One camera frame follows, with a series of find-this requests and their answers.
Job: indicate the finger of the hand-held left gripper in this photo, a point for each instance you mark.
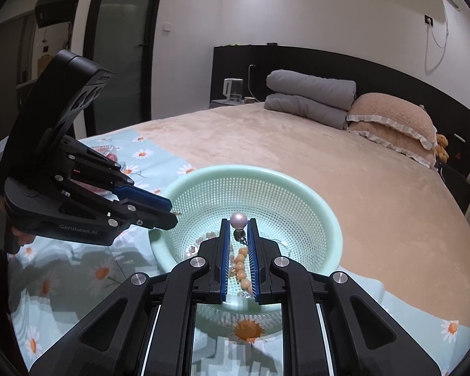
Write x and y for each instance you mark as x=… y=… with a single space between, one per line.
x=149 y=199
x=156 y=219

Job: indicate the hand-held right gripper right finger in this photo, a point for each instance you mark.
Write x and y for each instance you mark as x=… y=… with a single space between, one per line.
x=253 y=262

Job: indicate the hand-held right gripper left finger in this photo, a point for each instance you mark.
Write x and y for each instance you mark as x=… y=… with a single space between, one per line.
x=225 y=262

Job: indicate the pearl earring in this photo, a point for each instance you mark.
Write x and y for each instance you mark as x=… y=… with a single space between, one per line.
x=238 y=220

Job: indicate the green plastic strainer basket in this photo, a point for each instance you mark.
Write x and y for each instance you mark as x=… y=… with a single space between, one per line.
x=297 y=211

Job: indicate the person's left hand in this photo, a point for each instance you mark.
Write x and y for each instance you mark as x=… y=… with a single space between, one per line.
x=23 y=239

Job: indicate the frosted glass door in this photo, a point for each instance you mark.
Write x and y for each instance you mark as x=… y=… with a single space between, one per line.
x=121 y=47

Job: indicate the daisy print tablecloth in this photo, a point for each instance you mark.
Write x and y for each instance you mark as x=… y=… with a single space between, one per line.
x=82 y=293

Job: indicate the bedside table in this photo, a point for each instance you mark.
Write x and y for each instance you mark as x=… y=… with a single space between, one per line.
x=227 y=103

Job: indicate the beige bedspread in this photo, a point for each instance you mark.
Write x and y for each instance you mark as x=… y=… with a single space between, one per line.
x=376 y=203

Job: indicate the white bedside appliance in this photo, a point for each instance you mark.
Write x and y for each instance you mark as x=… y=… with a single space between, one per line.
x=233 y=88

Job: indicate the grey folded quilt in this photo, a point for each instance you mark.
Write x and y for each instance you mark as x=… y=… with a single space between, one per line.
x=309 y=86
x=301 y=111

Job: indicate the beige ruffled pillow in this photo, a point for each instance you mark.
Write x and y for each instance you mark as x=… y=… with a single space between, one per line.
x=387 y=143
x=391 y=113

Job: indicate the black headboard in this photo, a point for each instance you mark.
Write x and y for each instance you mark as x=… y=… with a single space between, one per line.
x=337 y=62

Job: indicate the black nightstand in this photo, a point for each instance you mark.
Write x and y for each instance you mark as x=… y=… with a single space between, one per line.
x=456 y=184

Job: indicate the brown teddy bear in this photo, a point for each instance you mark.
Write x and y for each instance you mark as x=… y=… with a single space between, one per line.
x=441 y=147

